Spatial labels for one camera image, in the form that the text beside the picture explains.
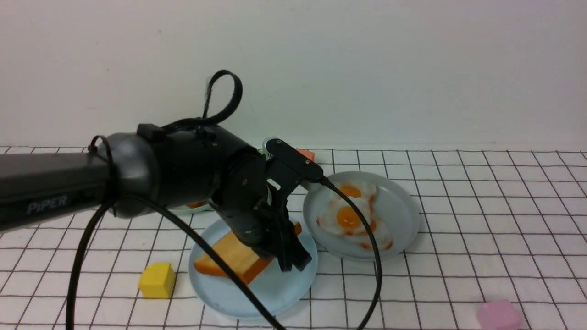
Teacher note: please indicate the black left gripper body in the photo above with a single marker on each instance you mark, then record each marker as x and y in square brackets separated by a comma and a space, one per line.
[242, 200]

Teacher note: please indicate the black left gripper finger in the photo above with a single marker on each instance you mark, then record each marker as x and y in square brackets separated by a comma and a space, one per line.
[289, 251]

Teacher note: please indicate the toast slice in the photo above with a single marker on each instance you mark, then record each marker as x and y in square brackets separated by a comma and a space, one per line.
[196, 205]
[250, 268]

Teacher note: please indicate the fried egg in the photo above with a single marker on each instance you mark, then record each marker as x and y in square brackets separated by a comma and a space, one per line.
[381, 233]
[358, 189]
[339, 219]

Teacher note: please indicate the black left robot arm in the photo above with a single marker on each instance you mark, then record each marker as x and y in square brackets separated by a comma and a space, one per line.
[170, 169]

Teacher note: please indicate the light blue plate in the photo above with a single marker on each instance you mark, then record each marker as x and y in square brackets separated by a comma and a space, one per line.
[276, 290]

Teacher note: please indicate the pale green bread plate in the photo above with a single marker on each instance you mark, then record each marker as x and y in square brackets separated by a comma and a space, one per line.
[186, 210]

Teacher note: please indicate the orange cube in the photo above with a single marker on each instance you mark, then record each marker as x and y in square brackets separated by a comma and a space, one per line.
[308, 154]

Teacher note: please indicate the grey plate with eggs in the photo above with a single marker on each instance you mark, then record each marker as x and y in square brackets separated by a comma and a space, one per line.
[392, 203]

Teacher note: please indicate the yellow cube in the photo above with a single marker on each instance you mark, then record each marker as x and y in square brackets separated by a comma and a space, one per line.
[157, 281]

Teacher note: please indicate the pink cube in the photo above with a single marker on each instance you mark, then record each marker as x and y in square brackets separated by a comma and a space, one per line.
[498, 314]

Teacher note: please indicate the white grid tablecloth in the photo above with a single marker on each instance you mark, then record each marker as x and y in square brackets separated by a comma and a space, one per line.
[496, 224]

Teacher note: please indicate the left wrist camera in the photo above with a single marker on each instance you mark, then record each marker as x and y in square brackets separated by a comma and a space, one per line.
[288, 168]

